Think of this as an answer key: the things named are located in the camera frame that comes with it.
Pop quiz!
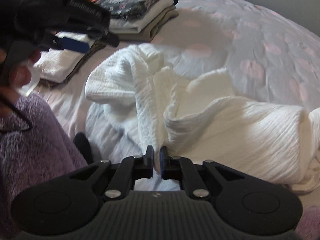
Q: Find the person left hand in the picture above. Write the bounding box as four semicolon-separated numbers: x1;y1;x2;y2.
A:
1;49;41;118

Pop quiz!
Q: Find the olive striped folded garment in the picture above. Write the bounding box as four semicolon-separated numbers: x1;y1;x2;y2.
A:
39;41;106;89

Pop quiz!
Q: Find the white folded sweatshirt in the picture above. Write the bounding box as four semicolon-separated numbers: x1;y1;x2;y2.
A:
109;0;174;34

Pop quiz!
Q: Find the beige folded garment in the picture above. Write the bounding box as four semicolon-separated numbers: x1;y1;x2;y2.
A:
117;5;179;42

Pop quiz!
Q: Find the white crinkled muslin garment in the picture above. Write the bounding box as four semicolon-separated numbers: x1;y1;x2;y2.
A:
85;44;319;193

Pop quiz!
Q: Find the purple fuzzy sleeve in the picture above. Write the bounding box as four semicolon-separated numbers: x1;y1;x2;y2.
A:
1;94;87;239

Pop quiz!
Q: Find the dark floral folded garment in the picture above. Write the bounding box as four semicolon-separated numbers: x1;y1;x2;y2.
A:
95;0;160;21

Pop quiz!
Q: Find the black garment under pile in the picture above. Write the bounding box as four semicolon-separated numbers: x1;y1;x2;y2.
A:
73;132;94;165

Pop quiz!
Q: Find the folded white muslin garment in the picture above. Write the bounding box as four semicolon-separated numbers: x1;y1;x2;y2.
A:
33;49;85;83

